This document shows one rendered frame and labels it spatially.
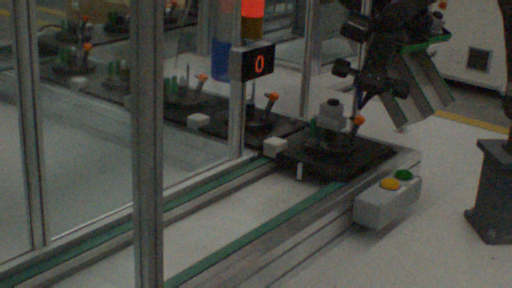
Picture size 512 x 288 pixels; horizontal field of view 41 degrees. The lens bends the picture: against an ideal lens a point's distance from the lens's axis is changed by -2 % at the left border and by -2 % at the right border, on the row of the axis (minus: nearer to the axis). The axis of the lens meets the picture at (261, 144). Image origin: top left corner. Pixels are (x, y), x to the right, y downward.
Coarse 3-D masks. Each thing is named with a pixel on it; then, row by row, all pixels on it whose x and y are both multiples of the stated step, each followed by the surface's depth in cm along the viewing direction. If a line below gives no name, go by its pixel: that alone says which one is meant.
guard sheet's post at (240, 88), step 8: (240, 0) 154; (240, 8) 155; (240, 16) 155; (240, 40) 157; (240, 88) 162; (240, 96) 163; (240, 104) 163; (240, 112) 164; (240, 120) 166; (240, 128) 167; (232, 136) 168; (240, 136) 167; (232, 144) 167; (240, 144) 168; (232, 152) 168; (240, 152) 169
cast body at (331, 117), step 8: (320, 104) 171; (328, 104) 171; (336, 104) 170; (320, 112) 172; (328, 112) 170; (336, 112) 170; (320, 120) 172; (328, 120) 171; (336, 120) 170; (344, 120) 172; (328, 128) 172; (336, 128) 170
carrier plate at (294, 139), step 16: (288, 144) 176; (368, 144) 179; (288, 160) 169; (304, 160) 167; (320, 160) 168; (336, 160) 168; (352, 160) 169; (368, 160) 169; (336, 176) 162; (352, 176) 163
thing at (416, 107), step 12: (372, 36) 198; (396, 60) 196; (396, 72) 197; (408, 72) 194; (384, 96) 186; (408, 96) 194; (420, 96) 193; (396, 108) 184; (408, 108) 192; (420, 108) 194; (432, 108) 191; (396, 120) 185; (408, 120) 183; (420, 120) 192
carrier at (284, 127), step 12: (252, 84) 192; (252, 96) 187; (252, 108) 187; (252, 120) 185; (264, 120) 184; (276, 120) 192; (288, 120) 193; (300, 120) 193; (252, 132) 183; (264, 132) 183; (276, 132) 184; (288, 132) 184; (252, 144) 175
